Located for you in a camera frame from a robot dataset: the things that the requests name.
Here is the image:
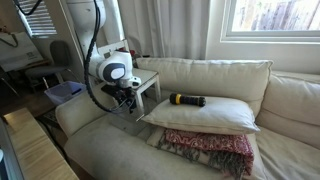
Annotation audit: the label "dark patterned rug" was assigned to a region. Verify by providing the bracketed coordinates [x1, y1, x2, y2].
[35, 109, 60, 129]

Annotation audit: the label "light wooden coffee table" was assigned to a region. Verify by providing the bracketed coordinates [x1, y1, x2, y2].
[2, 107, 80, 180]

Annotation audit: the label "cream pillow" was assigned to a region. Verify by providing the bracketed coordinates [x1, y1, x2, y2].
[141, 95, 262, 136]

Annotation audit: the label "white window frame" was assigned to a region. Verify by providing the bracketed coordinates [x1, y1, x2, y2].
[219, 0, 320, 44]

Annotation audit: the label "wide cream sofa back cushion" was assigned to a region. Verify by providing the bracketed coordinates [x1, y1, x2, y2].
[135, 57, 274, 118]

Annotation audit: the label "grey flat screen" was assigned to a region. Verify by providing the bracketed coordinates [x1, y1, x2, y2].
[0, 116, 25, 180]

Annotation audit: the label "thin black cord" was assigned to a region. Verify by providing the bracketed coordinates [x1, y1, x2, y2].
[0, 33, 19, 48]

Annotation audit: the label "grey office chair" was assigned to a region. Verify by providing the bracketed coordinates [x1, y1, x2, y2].
[23, 39, 73, 94]

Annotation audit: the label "white curtain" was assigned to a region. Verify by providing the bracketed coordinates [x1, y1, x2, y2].
[103, 0, 212, 61]

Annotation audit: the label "white window blinds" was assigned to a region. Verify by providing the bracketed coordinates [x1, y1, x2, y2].
[14, 0, 58, 37]

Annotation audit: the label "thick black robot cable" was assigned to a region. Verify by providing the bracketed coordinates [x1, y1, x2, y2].
[13, 0, 134, 114]

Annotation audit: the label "cream fabric sofa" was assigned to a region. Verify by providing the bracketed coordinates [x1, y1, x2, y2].
[54, 57, 320, 180]

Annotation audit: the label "black torch with yellow band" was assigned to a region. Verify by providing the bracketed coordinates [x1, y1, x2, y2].
[169, 92, 207, 108]

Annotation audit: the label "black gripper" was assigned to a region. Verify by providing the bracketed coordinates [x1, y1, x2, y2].
[111, 85, 138, 114]

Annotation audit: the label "white wooden chair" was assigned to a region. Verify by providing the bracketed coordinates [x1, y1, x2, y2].
[96, 39, 162, 114]

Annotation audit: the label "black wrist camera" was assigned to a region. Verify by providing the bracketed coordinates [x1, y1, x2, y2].
[100, 84, 118, 98]

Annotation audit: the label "white flat panel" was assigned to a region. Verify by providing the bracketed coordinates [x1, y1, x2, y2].
[0, 31, 46, 73]

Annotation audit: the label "red patterned fringed blanket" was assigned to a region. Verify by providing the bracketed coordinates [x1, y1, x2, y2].
[145, 125, 256, 180]

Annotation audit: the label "purple plastic bin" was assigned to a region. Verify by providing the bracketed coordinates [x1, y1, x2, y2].
[43, 80, 88, 106]

